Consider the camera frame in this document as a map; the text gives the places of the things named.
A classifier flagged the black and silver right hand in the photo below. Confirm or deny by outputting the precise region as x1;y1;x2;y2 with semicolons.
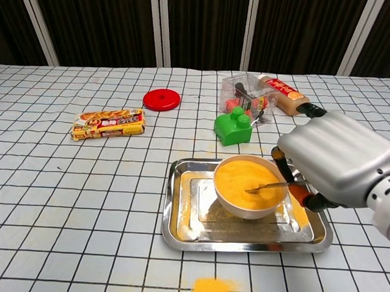
268;101;390;216

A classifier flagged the silver spoon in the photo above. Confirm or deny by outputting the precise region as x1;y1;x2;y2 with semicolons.
244;176;310;196

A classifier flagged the bowl of yellow powder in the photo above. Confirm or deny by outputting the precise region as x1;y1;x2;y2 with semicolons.
211;154;291;222

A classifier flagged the stainless steel tray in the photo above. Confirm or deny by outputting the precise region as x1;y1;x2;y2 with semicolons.
160;155;337;258

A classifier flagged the red round disc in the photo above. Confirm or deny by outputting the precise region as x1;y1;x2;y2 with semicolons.
142;87;182;113

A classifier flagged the brown drink bottle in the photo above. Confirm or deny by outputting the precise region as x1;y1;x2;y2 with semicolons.
255;74;311;118

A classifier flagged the green toy block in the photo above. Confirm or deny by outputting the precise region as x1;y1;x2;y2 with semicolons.
213;105;255;149

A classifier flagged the clear plastic box with toys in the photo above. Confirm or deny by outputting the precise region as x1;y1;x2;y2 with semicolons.
219;70;281;127

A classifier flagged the spilled yellow powder pile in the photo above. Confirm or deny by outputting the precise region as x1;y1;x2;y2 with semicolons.
191;276;243;292

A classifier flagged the yellow snack package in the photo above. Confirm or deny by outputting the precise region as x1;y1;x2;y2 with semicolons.
70;105;148;145

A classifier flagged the checkered white tablecloth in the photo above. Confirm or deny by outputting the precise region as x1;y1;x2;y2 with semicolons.
0;59;390;292

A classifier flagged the black folding screen white frame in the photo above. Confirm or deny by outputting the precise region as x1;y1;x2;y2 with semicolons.
0;0;390;83

